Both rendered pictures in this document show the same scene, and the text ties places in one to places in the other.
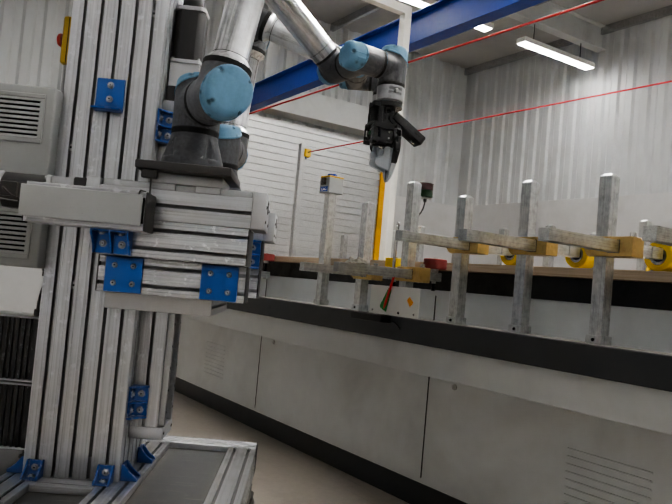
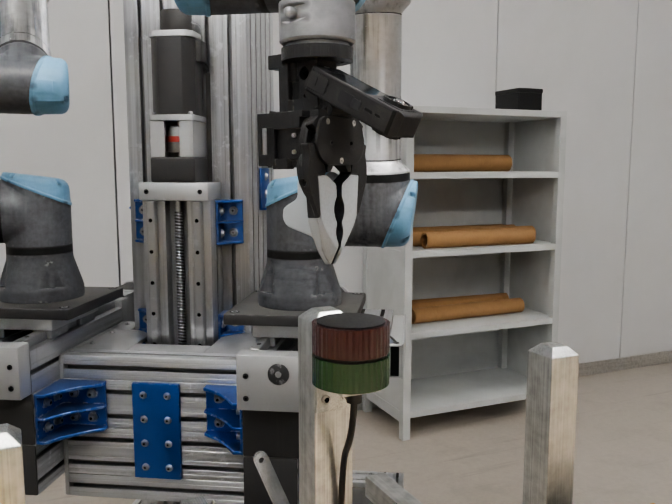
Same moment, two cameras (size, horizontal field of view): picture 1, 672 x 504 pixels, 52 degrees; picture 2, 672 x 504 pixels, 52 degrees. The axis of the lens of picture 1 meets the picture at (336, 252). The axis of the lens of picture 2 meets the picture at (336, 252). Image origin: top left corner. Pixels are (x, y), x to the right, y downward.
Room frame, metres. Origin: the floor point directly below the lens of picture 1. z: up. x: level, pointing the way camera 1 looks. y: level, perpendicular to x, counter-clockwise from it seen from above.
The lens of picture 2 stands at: (2.44, -0.80, 1.28)
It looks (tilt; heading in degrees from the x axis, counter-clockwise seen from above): 7 degrees down; 99
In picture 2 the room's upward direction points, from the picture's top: straight up
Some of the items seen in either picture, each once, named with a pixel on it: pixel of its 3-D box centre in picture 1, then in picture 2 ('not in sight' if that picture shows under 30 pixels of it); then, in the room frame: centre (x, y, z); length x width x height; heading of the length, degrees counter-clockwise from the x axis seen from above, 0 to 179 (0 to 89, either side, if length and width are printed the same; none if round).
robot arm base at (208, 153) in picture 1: (193, 150); (41, 270); (1.68, 0.37, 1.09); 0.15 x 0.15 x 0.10
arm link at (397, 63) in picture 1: (392, 68); not in sight; (1.83, -0.11, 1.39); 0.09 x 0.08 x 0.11; 122
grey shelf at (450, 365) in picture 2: not in sight; (461, 266); (2.51, 2.72, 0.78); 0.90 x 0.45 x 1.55; 32
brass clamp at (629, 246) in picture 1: (613, 247); not in sight; (1.70, -0.69, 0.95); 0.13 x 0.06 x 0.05; 35
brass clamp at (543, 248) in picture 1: (532, 246); not in sight; (1.91, -0.55, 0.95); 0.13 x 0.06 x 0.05; 35
